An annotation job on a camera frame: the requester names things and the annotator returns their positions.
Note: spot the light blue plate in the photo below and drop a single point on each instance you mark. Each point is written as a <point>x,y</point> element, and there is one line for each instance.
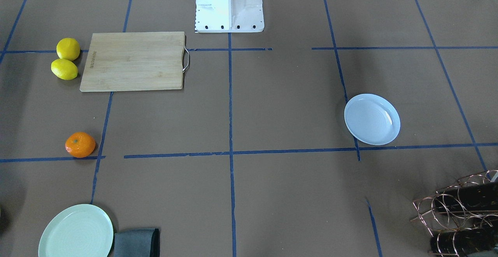
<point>372,119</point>

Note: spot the orange mandarin fruit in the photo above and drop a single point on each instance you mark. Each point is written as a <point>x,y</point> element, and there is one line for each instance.
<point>80,145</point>

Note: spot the pale green plate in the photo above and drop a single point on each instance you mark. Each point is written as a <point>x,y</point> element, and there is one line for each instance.
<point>82,230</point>

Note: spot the wooden cutting board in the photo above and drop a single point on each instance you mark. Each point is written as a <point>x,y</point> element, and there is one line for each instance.
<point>135,61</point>

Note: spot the dark grey folded cloth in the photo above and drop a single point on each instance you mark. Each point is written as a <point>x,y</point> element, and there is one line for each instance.
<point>138,242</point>

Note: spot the lower yellow lemon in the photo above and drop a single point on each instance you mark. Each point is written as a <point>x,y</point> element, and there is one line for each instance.
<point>64,69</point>

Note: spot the yellow lemon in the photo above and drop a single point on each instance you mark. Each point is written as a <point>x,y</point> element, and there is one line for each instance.
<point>68,49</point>
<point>64,69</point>

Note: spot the upper yellow lemon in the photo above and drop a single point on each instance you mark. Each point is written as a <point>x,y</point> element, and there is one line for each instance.
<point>68,49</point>

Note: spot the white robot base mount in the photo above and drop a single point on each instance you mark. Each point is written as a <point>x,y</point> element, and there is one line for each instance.
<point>216,16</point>

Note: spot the copper wire basket rack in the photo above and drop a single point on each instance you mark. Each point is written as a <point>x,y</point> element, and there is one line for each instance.
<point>461,218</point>

